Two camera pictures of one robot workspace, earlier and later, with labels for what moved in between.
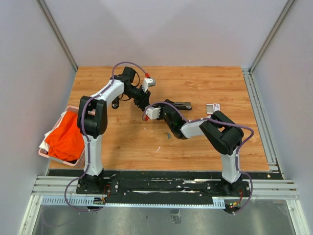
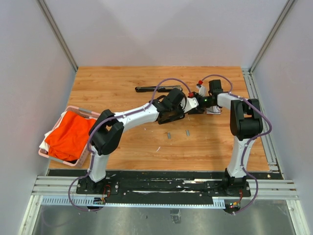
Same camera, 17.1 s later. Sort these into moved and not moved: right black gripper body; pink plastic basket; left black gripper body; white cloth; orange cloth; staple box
Moved: left black gripper body; right black gripper body
Not moved: staple box; white cloth; pink plastic basket; orange cloth
